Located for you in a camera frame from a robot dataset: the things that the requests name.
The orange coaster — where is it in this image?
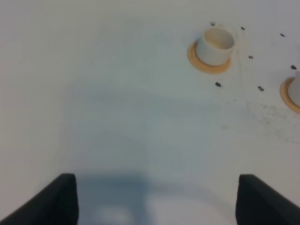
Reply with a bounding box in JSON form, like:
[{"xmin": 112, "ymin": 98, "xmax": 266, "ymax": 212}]
[
  {"xmin": 187, "ymin": 41, "xmax": 232, "ymax": 74},
  {"xmin": 280, "ymin": 77, "xmax": 300, "ymax": 114}
]

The right orange coaster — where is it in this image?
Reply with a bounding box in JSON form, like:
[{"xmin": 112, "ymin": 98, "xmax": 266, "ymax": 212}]
[{"xmin": 280, "ymin": 77, "xmax": 300, "ymax": 114}]

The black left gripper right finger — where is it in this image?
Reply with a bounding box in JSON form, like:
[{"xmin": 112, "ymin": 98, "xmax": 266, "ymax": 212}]
[{"xmin": 235, "ymin": 174, "xmax": 300, "ymax": 225}]

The right white teacup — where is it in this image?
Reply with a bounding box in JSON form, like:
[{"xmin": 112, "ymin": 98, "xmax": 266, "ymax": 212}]
[{"xmin": 288, "ymin": 69, "xmax": 300, "ymax": 107}]

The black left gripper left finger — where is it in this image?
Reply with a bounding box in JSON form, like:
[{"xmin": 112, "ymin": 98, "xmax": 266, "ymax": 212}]
[{"xmin": 0, "ymin": 173, "xmax": 79, "ymax": 225}]

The left orange coaster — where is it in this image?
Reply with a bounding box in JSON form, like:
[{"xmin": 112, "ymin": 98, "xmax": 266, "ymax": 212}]
[{"xmin": 187, "ymin": 41, "xmax": 232, "ymax": 74}]

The left white teacup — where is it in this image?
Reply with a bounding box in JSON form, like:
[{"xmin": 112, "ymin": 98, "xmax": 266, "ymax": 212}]
[{"xmin": 196, "ymin": 26, "xmax": 236, "ymax": 66}]

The white teacup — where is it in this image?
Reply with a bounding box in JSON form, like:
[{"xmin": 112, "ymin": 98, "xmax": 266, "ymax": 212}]
[
  {"xmin": 196, "ymin": 26, "xmax": 236, "ymax": 66},
  {"xmin": 288, "ymin": 69, "xmax": 300, "ymax": 107}
]

